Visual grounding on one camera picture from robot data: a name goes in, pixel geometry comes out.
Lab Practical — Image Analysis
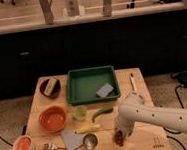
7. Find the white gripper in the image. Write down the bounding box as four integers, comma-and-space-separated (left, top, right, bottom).
114, 115, 135, 137

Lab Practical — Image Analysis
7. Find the bunch of purple grapes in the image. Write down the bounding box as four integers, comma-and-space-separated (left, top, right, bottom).
113, 130, 126, 146

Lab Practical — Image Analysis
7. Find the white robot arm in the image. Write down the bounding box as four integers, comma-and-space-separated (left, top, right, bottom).
114, 92, 187, 138

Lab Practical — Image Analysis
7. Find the green chili pepper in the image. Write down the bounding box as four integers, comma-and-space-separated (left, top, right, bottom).
91, 107, 114, 123

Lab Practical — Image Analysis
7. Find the metal measuring cup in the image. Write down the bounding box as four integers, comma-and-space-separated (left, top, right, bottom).
77, 133, 98, 150

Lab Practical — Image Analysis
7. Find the small green cup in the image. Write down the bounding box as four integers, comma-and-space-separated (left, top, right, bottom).
73, 106, 87, 121

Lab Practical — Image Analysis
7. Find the white pen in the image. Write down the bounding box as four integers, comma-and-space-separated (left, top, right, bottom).
129, 74, 137, 92

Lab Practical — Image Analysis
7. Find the wooden board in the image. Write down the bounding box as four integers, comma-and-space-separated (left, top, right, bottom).
26, 76, 171, 150

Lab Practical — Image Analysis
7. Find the grey cloth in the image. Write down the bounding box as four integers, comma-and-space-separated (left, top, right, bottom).
61, 129, 84, 150

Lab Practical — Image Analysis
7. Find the green plastic tray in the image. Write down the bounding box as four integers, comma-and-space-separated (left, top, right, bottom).
66, 66, 121, 105

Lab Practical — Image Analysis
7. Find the orange bowl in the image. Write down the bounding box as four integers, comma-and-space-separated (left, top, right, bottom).
38, 106, 67, 133

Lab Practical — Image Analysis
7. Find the metal fork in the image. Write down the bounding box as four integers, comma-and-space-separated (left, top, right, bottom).
43, 143, 65, 150

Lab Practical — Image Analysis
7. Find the dark brown bowl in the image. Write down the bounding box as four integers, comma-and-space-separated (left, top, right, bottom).
39, 77, 61, 99

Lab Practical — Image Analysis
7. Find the beige block in bowl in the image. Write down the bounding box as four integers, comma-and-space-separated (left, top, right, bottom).
44, 78, 57, 96

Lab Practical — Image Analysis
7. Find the orange filled white cup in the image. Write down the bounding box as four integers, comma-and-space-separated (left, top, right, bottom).
12, 135, 35, 150

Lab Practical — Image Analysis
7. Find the black cable right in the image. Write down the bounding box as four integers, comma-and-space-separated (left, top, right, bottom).
159, 84, 187, 150

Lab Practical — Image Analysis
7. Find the black cable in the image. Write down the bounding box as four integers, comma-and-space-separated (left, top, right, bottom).
159, 84, 187, 150
0, 127, 14, 149

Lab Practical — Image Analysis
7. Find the black cable left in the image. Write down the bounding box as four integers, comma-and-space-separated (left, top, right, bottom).
0, 127, 14, 149

